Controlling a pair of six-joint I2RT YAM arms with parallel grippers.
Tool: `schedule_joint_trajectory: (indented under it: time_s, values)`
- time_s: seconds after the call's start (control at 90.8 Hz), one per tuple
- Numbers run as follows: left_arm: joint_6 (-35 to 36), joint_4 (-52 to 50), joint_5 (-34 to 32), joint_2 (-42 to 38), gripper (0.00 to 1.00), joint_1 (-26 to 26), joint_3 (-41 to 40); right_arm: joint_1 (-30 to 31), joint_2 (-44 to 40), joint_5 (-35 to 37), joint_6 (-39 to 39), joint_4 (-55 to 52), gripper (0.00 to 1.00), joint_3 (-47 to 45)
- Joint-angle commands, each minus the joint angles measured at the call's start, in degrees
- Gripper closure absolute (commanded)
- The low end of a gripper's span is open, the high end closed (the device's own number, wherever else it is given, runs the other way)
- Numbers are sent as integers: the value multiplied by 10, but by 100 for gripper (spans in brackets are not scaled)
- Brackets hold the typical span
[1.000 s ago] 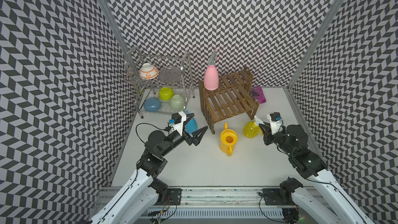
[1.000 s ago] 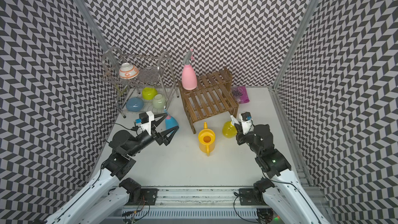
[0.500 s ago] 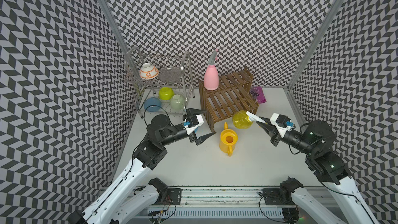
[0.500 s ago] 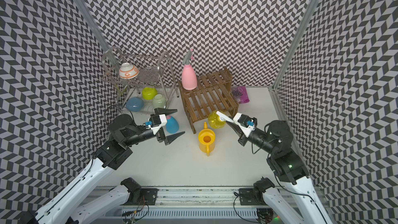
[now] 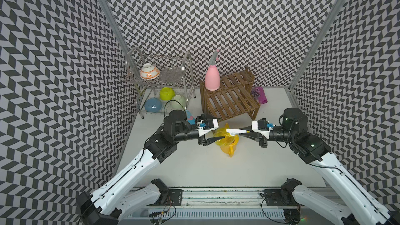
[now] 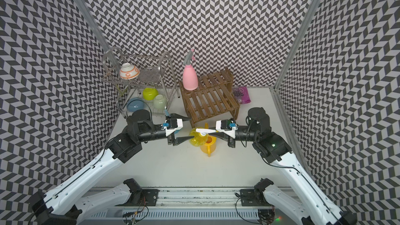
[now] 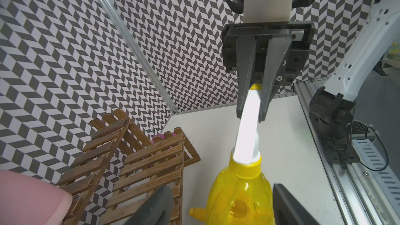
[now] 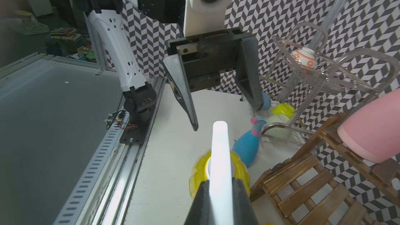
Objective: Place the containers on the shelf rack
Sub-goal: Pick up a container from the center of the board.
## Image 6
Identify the yellow watering can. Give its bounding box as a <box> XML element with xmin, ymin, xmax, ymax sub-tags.
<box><xmin>200</xmin><ymin>133</ymin><xmax>216</xmax><ymax>157</ymax></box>

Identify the pink spray bottle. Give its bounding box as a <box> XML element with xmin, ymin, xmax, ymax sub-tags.
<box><xmin>182</xmin><ymin>49</ymin><xmax>199</xmax><ymax>91</ymax></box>

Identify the blue spray bottle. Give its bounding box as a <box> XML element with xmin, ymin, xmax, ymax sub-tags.
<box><xmin>162</xmin><ymin>110</ymin><xmax>180</xmax><ymax>131</ymax></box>

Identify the yellow transparent spray bottle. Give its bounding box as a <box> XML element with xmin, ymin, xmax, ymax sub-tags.
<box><xmin>189</xmin><ymin>128</ymin><xmax>209</xmax><ymax>147</ymax></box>

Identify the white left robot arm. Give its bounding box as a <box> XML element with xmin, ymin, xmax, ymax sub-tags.
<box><xmin>29</xmin><ymin>109</ymin><xmax>191</xmax><ymax>225</ymax></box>

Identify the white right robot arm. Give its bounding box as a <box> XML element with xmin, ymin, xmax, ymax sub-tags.
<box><xmin>196</xmin><ymin>107</ymin><xmax>357</xmax><ymax>225</ymax></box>

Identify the wooden slatted shelf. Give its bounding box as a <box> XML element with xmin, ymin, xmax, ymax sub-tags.
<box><xmin>179</xmin><ymin>67</ymin><xmax>240</xmax><ymax>128</ymax></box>

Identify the pale green bowl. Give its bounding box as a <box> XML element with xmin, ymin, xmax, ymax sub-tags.
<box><xmin>153</xmin><ymin>94</ymin><xmax>168</xmax><ymax>111</ymax></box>

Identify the lime green bowl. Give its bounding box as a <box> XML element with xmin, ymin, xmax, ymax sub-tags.
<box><xmin>143</xmin><ymin>87</ymin><xmax>159</xmax><ymax>101</ymax></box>

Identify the blue bowl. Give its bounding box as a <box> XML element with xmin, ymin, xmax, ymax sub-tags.
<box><xmin>126</xmin><ymin>97</ymin><xmax>145</xmax><ymax>112</ymax></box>

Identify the white orange patterned bowl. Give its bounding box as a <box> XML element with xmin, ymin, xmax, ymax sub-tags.
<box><xmin>119</xmin><ymin>62</ymin><xmax>140</xmax><ymax>80</ymax></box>

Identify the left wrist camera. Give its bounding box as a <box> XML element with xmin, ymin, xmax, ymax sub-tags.
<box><xmin>162</xmin><ymin>118</ymin><xmax>183</xmax><ymax>137</ymax></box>

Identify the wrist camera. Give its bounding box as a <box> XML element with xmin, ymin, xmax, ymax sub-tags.
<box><xmin>162</xmin><ymin>118</ymin><xmax>183</xmax><ymax>137</ymax></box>
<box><xmin>216</xmin><ymin>119</ymin><xmax>238</xmax><ymax>139</ymax></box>

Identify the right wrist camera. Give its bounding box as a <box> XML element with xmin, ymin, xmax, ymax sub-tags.
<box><xmin>216</xmin><ymin>119</ymin><xmax>238</xmax><ymax>139</ymax></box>

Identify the metal wire dish rack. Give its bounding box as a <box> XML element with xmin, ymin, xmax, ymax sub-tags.
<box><xmin>101</xmin><ymin>46</ymin><xmax>181</xmax><ymax>118</ymax></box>

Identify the aluminium corner post right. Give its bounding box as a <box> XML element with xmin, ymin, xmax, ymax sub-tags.
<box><xmin>270</xmin><ymin>0</ymin><xmax>322</xmax><ymax>173</ymax></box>

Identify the aluminium corner post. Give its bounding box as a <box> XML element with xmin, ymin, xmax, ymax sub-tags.
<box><xmin>57</xmin><ymin>0</ymin><xmax>126</xmax><ymax>101</ymax></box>
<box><xmin>270</xmin><ymin>0</ymin><xmax>322</xmax><ymax>173</ymax></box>

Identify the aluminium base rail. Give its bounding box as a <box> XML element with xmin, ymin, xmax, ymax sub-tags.
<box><xmin>82</xmin><ymin>187</ymin><xmax>306</xmax><ymax>225</ymax></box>

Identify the aluminium corner post left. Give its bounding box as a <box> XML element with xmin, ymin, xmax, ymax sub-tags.
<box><xmin>57</xmin><ymin>0</ymin><xmax>126</xmax><ymax>101</ymax></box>

